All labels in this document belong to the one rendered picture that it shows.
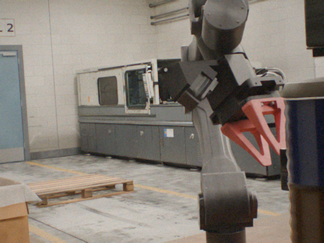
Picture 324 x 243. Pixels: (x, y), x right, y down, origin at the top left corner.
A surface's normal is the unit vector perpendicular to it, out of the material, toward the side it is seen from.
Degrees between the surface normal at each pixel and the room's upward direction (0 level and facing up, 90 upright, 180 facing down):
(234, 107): 91
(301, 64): 90
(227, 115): 91
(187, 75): 59
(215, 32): 143
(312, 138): 76
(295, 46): 90
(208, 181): 37
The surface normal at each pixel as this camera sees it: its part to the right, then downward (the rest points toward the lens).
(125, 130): -0.85, 0.07
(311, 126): -0.58, -0.17
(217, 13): -0.02, -0.39
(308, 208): -0.74, 0.32
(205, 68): 0.46, -0.50
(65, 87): 0.52, 0.02
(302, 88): -0.75, -0.24
